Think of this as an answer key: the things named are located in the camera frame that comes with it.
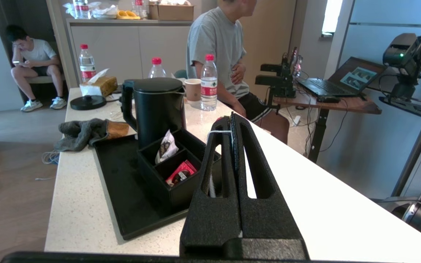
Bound seated person white shirt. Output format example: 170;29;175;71
6;25;68;113

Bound brown cardboard box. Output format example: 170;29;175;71
148;2;194;21

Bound brown wooden table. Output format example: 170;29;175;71
272;88;383;164

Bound yellow curved item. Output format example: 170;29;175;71
117;10;141;20

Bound white tea bag packet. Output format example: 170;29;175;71
155;130;179;165

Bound black camera on stand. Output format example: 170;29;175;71
379;33;421;103

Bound white plastic bags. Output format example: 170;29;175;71
62;2;118;20

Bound red drink packet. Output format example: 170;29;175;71
166;160;198;187

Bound black serving tray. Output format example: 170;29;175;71
93;133;223;241

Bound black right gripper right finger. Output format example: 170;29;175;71
232;113;310;260

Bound black jointed control arm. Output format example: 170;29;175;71
255;47;304;107

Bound black electric kettle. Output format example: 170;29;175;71
121;77;187;150

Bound grey cloth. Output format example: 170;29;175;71
54;118;110;152

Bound thin white cable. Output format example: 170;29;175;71
35;150;61;181

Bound black laptop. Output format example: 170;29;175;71
296;56;388;98

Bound black round kettle base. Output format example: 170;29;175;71
70;95;107;111

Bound yellow tissue pack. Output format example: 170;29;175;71
80;69;118;97

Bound black framed window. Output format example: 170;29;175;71
322;0;344;38

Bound grey sideboard cabinet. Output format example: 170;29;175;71
66;18;196;89

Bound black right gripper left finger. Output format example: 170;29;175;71
179;115;241;258

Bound black organizer box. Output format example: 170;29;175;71
137;128;223;211

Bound clear red-labelled bottle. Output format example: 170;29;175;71
72;0;90;19

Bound clear red-capped water bottle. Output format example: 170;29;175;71
200;54;218;111
79;44;97;83
148;57;167;79

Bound black platform stand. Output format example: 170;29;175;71
379;96;421;199

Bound man in grey shirt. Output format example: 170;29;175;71
186;0;291;145

